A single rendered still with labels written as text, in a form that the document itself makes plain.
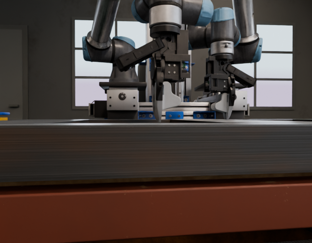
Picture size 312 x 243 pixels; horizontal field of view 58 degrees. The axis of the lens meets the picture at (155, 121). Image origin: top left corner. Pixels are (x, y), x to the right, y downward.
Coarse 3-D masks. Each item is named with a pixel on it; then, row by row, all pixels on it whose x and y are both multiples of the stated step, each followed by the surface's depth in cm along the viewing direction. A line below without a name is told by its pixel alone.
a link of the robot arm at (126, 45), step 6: (120, 36) 136; (114, 42) 135; (120, 42) 136; (126, 42) 136; (132, 42) 138; (114, 48) 134; (120, 48) 135; (126, 48) 136; (132, 48) 138; (114, 54) 135; (120, 54) 136; (114, 60) 137
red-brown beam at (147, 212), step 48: (0, 192) 26; (48, 192) 26; (96, 192) 27; (144, 192) 27; (192, 192) 28; (240, 192) 29; (288, 192) 29; (0, 240) 25; (48, 240) 26; (96, 240) 27
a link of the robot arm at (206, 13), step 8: (184, 0) 74; (192, 0) 75; (200, 0) 76; (208, 0) 78; (184, 8) 74; (192, 8) 75; (200, 8) 76; (208, 8) 77; (184, 16) 75; (192, 16) 76; (200, 16) 76; (208, 16) 77; (192, 24) 79; (200, 24) 79
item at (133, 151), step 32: (0, 128) 25; (32, 128) 26; (64, 128) 26; (96, 128) 26; (128, 128) 27; (160, 128) 27; (192, 128) 28; (224, 128) 28; (256, 128) 29; (288, 128) 29; (0, 160) 25; (32, 160) 26; (64, 160) 26; (96, 160) 27; (128, 160) 27; (160, 160) 27; (192, 160) 28; (224, 160) 28; (256, 160) 29; (288, 160) 29
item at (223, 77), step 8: (216, 56) 90; (224, 56) 89; (232, 56) 91; (208, 64) 92; (216, 64) 91; (224, 64) 92; (208, 72) 92; (216, 72) 91; (224, 72) 92; (208, 80) 96; (216, 80) 90; (224, 80) 90; (232, 80) 90; (208, 88) 94; (216, 88) 89; (224, 88) 90
